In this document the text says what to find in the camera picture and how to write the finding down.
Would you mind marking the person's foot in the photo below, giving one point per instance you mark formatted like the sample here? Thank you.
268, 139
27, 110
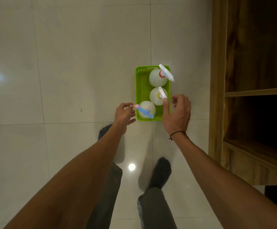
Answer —
104, 131
161, 172

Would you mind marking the white spray bottle blue trigger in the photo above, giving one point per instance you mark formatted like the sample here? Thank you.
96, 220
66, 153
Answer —
146, 108

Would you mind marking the person's leg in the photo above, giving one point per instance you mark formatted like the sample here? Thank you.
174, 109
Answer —
155, 209
107, 200

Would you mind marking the person's right forearm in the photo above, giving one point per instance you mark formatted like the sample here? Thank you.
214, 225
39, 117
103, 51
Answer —
219, 183

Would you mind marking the person's right hand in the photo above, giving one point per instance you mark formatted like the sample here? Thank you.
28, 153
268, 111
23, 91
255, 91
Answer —
179, 116

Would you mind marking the person's right foot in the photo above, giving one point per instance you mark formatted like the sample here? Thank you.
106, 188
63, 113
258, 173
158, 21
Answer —
161, 172

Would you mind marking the white spray bottle red collar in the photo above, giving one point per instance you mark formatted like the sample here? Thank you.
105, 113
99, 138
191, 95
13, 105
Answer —
156, 78

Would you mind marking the person's left foot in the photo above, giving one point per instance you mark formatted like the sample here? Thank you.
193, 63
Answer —
104, 131

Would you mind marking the green plastic basket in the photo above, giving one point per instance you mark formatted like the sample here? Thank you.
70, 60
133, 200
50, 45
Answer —
142, 88

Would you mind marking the person's left thumb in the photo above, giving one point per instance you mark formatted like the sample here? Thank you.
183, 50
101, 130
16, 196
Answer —
132, 121

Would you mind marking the person's right leg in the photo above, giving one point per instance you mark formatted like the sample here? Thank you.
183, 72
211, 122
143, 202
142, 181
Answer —
155, 209

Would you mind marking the person's left hand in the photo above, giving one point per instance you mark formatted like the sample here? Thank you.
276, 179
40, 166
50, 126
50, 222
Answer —
123, 115

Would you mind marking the person's left forearm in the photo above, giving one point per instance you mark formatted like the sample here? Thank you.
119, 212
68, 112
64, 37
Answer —
76, 178

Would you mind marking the person's left leg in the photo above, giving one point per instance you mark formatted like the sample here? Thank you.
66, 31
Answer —
107, 200

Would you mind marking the person's right thumb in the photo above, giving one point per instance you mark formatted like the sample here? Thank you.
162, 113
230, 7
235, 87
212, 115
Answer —
167, 107

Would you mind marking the wooden shelf cabinet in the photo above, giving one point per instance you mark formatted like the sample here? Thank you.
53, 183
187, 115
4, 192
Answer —
253, 57

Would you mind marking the white spray bottle yellow collar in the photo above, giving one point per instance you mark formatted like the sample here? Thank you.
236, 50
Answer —
155, 97

